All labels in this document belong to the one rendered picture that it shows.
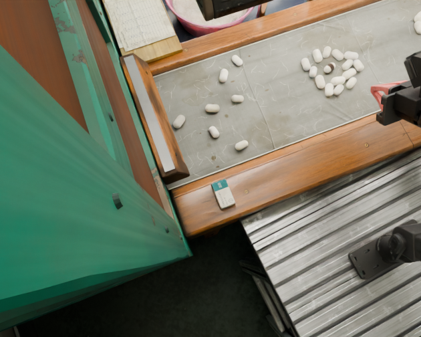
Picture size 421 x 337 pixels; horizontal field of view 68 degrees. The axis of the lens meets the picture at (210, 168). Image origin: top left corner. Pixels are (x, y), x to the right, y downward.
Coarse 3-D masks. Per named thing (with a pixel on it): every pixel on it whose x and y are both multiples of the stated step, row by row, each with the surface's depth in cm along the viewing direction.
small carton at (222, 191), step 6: (222, 180) 70; (216, 186) 70; (222, 186) 70; (228, 186) 70; (216, 192) 69; (222, 192) 69; (228, 192) 69; (216, 198) 71; (222, 198) 69; (228, 198) 69; (222, 204) 68; (228, 204) 68; (234, 204) 70
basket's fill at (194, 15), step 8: (176, 0) 89; (184, 0) 88; (192, 0) 88; (176, 8) 89; (184, 8) 89; (192, 8) 87; (184, 16) 88; (192, 16) 88; (200, 16) 88; (224, 16) 88; (232, 16) 87; (240, 16) 88; (200, 24) 87; (208, 24) 87; (216, 24) 87
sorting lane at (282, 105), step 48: (384, 0) 89; (240, 48) 84; (288, 48) 84; (336, 48) 84; (384, 48) 85; (192, 96) 80; (288, 96) 80; (336, 96) 81; (192, 144) 77; (288, 144) 77
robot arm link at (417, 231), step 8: (416, 224) 67; (392, 232) 69; (400, 232) 66; (408, 232) 64; (416, 232) 63; (408, 240) 64; (416, 240) 62; (408, 248) 65; (416, 248) 62; (408, 256) 65; (416, 256) 63
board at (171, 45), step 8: (104, 0) 83; (160, 0) 83; (168, 16) 82; (160, 40) 80; (168, 40) 80; (176, 40) 80; (120, 48) 79; (136, 48) 79; (144, 48) 79; (152, 48) 79; (160, 48) 79; (168, 48) 79; (176, 48) 79; (144, 56) 79; (152, 56) 79; (160, 56) 79
